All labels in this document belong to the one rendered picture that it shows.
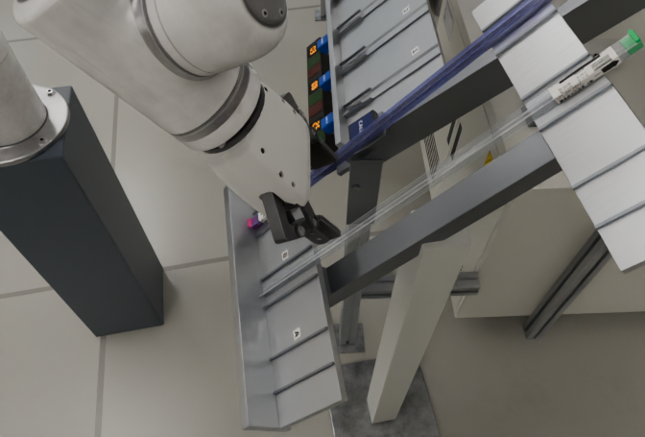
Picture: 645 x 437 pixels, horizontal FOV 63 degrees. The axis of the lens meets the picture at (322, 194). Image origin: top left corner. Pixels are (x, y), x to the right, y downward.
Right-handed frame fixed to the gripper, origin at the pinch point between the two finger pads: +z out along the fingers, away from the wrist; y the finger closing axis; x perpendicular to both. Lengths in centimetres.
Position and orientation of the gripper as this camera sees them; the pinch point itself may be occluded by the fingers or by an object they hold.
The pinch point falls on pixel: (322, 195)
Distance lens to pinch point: 54.8
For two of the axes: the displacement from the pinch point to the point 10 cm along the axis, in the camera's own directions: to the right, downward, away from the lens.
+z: 5.2, 4.5, 7.3
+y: 0.2, 8.4, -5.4
